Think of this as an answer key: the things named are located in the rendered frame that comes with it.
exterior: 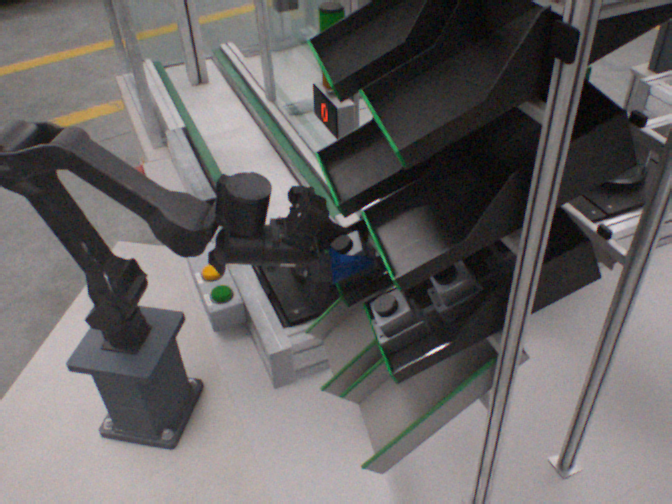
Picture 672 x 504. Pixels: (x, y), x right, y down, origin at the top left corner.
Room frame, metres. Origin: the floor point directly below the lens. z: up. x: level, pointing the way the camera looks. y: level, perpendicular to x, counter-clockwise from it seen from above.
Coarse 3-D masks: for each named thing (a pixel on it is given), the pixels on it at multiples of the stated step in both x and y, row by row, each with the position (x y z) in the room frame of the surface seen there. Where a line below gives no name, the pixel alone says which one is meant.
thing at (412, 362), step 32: (576, 224) 0.58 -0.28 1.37; (480, 256) 0.65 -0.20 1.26; (576, 256) 0.55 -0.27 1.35; (416, 288) 0.64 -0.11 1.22; (544, 288) 0.54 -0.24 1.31; (576, 288) 0.55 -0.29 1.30; (480, 320) 0.52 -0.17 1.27; (384, 352) 0.54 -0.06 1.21; (416, 352) 0.54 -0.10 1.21; (448, 352) 0.52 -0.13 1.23
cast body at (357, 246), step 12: (336, 240) 0.70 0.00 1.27; (348, 240) 0.69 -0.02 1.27; (360, 240) 0.69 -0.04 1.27; (348, 252) 0.68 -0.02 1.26; (360, 252) 0.67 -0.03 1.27; (372, 252) 0.69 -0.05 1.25; (348, 276) 0.67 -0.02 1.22; (360, 276) 0.67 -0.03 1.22; (372, 276) 0.67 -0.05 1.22; (348, 288) 0.67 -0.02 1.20
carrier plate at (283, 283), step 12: (264, 276) 0.97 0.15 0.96; (276, 276) 0.95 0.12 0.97; (288, 276) 0.95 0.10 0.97; (276, 288) 0.92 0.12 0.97; (288, 288) 0.92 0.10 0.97; (300, 288) 0.92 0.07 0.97; (336, 288) 0.91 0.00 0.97; (276, 300) 0.90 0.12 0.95; (288, 300) 0.88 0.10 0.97; (300, 300) 0.88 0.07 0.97; (288, 312) 0.85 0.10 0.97; (300, 312) 0.85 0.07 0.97; (312, 312) 0.85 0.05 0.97
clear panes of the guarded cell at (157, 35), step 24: (144, 0) 2.18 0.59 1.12; (168, 0) 2.21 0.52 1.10; (216, 0) 2.27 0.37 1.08; (240, 0) 2.30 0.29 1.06; (144, 24) 2.18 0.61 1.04; (168, 24) 2.21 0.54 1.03; (216, 24) 2.27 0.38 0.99; (240, 24) 2.30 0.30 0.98; (120, 48) 2.12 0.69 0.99; (144, 48) 2.17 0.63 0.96; (168, 48) 2.20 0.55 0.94; (216, 48) 2.26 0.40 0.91; (240, 48) 2.30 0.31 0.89
